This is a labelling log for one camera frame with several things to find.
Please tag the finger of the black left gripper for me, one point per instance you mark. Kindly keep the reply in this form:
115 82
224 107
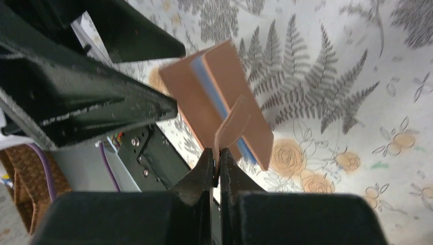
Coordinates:
130 37
60 98

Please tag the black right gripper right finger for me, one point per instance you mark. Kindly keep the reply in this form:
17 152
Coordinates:
250 215

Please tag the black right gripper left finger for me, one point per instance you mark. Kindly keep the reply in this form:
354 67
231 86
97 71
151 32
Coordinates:
180 215

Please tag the pink leather card holder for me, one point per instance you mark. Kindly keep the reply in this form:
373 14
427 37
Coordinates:
217 104

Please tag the floral patterned table mat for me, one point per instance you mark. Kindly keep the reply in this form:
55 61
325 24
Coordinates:
346 87

